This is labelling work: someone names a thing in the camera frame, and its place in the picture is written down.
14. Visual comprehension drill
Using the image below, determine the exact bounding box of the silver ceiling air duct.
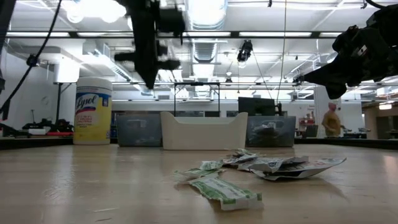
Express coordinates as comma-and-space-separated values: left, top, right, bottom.
185, 0, 228, 63

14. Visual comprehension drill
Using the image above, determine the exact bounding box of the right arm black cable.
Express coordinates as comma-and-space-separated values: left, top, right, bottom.
363, 0, 386, 10

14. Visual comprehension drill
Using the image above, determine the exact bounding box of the black background rig frame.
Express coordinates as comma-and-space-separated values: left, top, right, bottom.
173, 82, 221, 113

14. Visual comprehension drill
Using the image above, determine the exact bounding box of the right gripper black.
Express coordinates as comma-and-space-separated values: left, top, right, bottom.
303, 26, 384, 100

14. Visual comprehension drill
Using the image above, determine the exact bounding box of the black three-compartment tray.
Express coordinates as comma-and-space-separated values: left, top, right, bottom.
245, 115, 297, 147

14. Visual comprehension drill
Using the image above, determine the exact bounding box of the red tool shelf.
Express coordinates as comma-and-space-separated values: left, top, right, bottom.
298, 117, 315, 138

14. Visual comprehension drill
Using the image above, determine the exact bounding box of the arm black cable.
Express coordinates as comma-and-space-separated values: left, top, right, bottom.
0, 0, 63, 122
363, 0, 386, 10

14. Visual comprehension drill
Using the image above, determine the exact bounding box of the yellow Lysol wipes canister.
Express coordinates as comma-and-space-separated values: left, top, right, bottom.
73, 77, 113, 146

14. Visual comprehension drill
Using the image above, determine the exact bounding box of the blue storage rack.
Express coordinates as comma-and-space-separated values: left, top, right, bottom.
110, 112, 119, 138

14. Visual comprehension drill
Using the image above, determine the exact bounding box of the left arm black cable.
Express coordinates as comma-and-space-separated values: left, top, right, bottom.
0, 0, 63, 122

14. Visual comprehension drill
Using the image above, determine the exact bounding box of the black ceiling spotlight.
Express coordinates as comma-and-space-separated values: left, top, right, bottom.
26, 54, 40, 68

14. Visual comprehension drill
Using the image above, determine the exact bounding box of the white plastic bin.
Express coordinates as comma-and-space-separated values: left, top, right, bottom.
160, 111, 249, 151

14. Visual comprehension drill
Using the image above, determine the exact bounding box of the black overhead light bar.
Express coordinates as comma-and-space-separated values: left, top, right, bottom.
6, 30, 343, 40

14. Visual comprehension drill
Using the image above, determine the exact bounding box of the red label large white packet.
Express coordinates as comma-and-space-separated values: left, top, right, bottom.
253, 157, 348, 181

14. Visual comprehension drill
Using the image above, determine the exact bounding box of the person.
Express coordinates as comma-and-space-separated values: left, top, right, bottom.
322, 102, 346, 139

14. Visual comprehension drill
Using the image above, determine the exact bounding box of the black bench equipment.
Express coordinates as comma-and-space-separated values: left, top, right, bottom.
23, 118, 74, 133

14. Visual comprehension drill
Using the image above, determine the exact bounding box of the white printed first-aid packet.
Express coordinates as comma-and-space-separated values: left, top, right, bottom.
238, 157, 285, 174
281, 155, 310, 166

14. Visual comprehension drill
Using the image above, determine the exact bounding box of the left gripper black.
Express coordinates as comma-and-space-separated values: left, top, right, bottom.
114, 0, 182, 90

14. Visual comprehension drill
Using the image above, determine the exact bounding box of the green print bandage packet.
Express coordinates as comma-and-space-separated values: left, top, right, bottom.
188, 173, 264, 212
231, 148, 261, 158
200, 160, 224, 171
173, 167, 225, 182

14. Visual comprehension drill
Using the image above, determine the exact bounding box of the black computer monitor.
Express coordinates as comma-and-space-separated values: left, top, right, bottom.
238, 96, 276, 118

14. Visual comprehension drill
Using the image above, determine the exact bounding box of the black vertical pole stand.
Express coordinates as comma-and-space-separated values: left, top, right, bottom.
55, 82, 63, 125

